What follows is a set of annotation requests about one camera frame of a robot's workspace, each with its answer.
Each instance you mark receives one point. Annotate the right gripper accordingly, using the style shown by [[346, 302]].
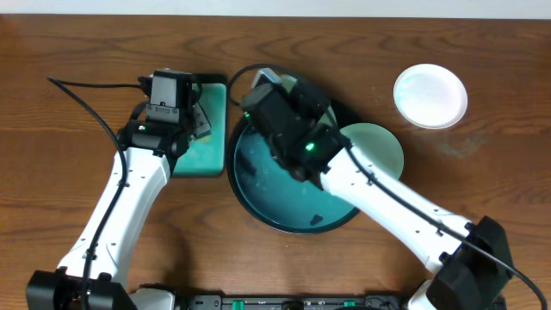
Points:
[[306, 95]]

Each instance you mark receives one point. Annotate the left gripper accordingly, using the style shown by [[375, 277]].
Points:
[[200, 122]]

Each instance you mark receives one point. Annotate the mint plate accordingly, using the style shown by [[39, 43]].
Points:
[[266, 75], [379, 144]]

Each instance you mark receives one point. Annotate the white plate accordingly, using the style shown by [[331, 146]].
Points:
[[430, 96]]

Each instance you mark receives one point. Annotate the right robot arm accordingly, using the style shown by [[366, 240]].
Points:
[[471, 262]]

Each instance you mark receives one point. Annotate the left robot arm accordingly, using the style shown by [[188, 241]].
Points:
[[153, 148]]

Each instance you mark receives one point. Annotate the rectangular green tray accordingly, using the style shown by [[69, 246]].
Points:
[[206, 156]]

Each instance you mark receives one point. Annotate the round dark teal tray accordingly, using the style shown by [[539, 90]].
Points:
[[271, 195]]

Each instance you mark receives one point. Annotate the small black debris piece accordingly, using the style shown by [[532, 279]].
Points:
[[316, 219]]

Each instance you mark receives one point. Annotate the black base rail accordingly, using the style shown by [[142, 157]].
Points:
[[220, 302]]

